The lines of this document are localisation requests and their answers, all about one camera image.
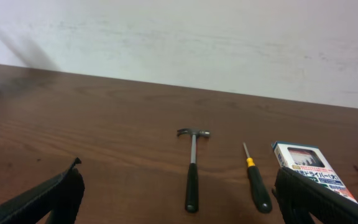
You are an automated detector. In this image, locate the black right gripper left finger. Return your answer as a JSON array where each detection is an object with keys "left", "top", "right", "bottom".
[{"left": 0, "top": 158, "right": 85, "bottom": 224}]

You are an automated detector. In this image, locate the small claw hammer black handle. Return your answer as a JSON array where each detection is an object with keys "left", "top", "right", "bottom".
[{"left": 177, "top": 128, "right": 211, "bottom": 213}]

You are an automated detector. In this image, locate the screwdriver yellow collar black handle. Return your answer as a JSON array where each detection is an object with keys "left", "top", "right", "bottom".
[{"left": 242, "top": 142, "right": 272, "bottom": 213}]

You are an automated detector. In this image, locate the blue white screwdriver box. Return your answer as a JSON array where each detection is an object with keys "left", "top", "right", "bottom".
[{"left": 272, "top": 141, "right": 358, "bottom": 203}]

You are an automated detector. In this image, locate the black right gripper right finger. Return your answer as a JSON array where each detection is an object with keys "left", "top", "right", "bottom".
[{"left": 272, "top": 167, "right": 358, "bottom": 224}]

